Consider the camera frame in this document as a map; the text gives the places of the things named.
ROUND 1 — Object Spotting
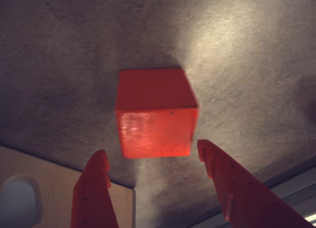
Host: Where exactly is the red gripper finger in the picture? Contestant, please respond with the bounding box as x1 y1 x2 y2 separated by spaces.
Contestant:
197 138 314 228
71 149 119 228

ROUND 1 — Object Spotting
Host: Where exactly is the red wooden cube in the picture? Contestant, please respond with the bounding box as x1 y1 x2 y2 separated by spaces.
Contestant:
115 69 199 159

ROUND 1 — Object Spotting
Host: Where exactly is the wooden shape sorter box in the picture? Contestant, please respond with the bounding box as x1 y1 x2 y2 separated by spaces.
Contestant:
0 145 136 228

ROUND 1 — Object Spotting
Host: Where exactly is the brown table mat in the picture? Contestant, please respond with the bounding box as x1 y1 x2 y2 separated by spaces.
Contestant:
0 0 316 228

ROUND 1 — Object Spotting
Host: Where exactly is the aluminium profile rail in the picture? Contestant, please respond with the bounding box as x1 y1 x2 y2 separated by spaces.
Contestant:
192 155 316 228

